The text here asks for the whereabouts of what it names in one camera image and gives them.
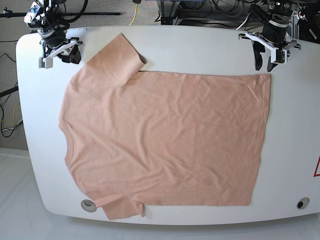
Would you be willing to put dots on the red triangle sticker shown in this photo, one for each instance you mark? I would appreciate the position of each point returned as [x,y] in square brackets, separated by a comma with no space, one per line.
[317,169]

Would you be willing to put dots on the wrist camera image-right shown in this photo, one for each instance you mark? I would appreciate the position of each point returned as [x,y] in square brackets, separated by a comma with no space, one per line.
[281,56]

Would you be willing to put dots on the aluminium frame stand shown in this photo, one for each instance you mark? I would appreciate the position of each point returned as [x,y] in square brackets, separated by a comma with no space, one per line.
[230,14]

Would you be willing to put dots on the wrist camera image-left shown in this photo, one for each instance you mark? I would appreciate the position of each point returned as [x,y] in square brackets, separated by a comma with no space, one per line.
[45,62]

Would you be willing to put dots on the right table cable grommet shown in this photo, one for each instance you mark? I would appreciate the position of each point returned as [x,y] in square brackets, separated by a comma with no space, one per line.
[303,203]

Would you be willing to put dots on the left table cable grommet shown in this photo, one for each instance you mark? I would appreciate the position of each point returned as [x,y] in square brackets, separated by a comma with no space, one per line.
[88,205]

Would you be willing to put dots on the black tripod stand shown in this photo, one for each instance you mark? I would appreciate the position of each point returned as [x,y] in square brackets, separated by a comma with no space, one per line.
[95,13]

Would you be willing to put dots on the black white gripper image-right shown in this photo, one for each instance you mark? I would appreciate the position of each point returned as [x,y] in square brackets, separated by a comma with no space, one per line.
[273,38]

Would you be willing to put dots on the peach pink T-shirt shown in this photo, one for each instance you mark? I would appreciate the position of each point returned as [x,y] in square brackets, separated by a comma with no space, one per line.
[137,138]

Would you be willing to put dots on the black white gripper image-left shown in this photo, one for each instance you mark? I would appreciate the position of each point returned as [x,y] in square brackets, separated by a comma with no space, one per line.
[51,42]

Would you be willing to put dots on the table cable grommet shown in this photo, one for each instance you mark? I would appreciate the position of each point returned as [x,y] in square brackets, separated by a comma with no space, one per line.
[88,205]
[303,203]

